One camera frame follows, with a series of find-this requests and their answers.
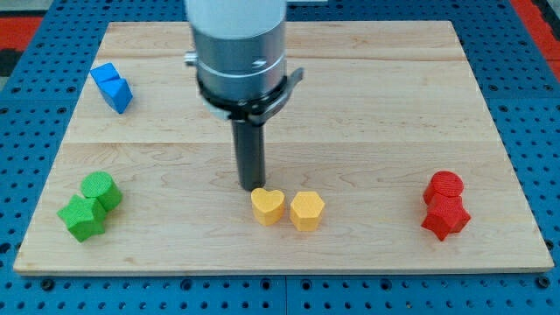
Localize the blue wedge block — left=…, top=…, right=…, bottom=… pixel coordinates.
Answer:
left=98, top=79, right=133, bottom=114

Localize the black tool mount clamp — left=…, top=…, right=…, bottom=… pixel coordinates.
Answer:
left=196, top=67, right=304, bottom=126

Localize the green star block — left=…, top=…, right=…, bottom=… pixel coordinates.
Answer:
left=57, top=194, right=107, bottom=242

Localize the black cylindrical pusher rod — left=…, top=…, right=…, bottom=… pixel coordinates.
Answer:
left=232, top=121, right=265, bottom=191

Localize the light wooden board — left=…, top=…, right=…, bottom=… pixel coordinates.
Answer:
left=13, top=21, right=554, bottom=277

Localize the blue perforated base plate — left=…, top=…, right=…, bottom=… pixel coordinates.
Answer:
left=1, top=0, right=559, bottom=314

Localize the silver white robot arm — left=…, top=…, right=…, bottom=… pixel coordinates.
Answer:
left=185, top=0, right=304, bottom=191

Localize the blue cube block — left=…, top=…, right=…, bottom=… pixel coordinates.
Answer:
left=90, top=63, right=120, bottom=85

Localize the red cylinder block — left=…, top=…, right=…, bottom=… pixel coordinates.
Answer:
left=423, top=171, right=465, bottom=204

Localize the green cylinder block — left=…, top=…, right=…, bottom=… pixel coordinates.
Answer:
left=80, top=171, right=123, bottom=212

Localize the red star block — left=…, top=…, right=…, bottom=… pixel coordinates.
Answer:
left=421, top=193, right=471, bottom=242

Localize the yellow heart block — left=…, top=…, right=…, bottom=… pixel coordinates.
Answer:
left=250, top=188, right=285, bottom=226

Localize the yellow hexagon block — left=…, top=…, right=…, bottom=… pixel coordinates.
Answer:
left=290, top=191, right=326, bottom=232

